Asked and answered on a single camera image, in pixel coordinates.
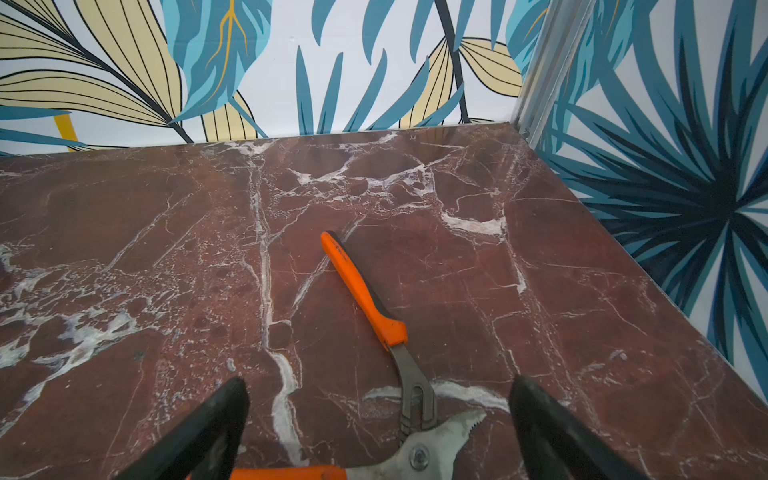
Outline orange handled pliers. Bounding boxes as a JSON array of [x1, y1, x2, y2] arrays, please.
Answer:
[[231, 231, 486, 479]]

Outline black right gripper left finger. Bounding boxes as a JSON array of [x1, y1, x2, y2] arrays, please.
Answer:
[[117, 377, 250, 479]]

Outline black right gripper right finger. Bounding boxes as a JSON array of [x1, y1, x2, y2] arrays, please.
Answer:
[[508, 375, 647, 479]]

